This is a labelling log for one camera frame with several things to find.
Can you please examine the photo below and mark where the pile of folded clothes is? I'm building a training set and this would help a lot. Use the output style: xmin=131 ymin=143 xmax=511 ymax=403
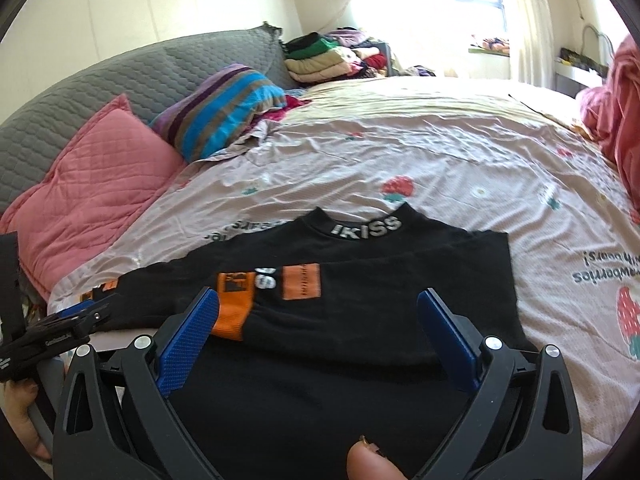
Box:
xmin=282 ymin=30 xmax=396 ymax=86

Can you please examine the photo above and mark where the pink blanket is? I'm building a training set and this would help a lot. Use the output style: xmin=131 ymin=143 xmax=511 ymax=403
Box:
xmin=582 ymin=35 xmax=640 ymax=226

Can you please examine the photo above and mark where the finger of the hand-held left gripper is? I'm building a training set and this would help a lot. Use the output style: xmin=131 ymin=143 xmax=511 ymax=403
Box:
xmin=50 ymin=294 xmax=123 ymax=341

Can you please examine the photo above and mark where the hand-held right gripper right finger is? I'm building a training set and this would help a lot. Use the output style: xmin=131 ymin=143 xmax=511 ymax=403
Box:
xmin=410 ymin=287 xmax=583 ymax=480

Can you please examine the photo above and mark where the striped pillow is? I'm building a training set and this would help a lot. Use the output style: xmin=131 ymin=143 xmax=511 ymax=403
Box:
xmin=150 ymin=64 xmax=287 ymax=163

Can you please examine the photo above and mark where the white desk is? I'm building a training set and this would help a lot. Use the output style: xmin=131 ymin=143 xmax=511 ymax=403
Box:
xmin=555 ymin=47 xmax=617 ymax=97

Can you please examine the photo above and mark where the white curtain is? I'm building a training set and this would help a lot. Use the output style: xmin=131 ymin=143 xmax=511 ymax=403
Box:
xmin=500 ymin=0 xmax=571 ymax=86

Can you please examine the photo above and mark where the person's left hand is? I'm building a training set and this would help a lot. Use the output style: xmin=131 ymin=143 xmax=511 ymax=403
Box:
xmin=0 ymin=377 xmax=53 ymax=463

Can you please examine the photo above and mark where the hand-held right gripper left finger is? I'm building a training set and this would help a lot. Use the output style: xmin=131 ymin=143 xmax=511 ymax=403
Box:
xmin=52 ymin=287 xmax=236 ymax=480

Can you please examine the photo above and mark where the colourful clutter heap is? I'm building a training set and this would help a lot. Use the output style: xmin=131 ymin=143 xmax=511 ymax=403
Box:
xmin=470 ymin=34 xmax=512 ymax=55

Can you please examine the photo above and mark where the pink quilted pillow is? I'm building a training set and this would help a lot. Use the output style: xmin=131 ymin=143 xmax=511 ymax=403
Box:
xmin=0 ymin=94 xmax=188 ymax=303

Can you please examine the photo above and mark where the magenta patterned cloth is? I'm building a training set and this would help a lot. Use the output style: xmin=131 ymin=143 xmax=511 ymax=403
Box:
xmin=257 ymin=87 xmax=313 ymax=128

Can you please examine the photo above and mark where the grey quilted headboard cushion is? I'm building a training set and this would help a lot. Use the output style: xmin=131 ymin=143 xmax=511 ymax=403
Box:
xmin=0 ymin=22 xmax=301 ymax=201

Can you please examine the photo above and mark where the printed strawberry bedsheet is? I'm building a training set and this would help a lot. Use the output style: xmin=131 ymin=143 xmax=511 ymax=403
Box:
xmin=47 ymin=77 xmax=640 ymax=466

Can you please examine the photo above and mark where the black shirt with orange patches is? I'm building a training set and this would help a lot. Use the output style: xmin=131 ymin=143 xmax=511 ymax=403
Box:
xmin=82 ymin=203 xmax=538 ymax=480

